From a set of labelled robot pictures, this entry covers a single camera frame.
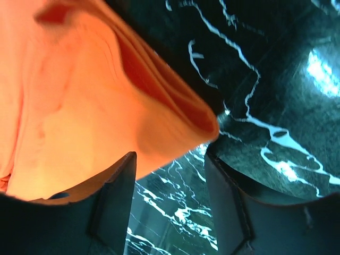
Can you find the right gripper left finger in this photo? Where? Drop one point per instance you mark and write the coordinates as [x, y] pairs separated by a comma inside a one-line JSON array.
[[89, 218]]

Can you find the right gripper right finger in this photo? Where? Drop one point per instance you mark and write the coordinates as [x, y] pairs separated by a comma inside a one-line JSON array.
[[250, 218]]

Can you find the orange t shirt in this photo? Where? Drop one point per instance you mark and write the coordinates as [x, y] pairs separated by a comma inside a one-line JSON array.
[[79, 89]]

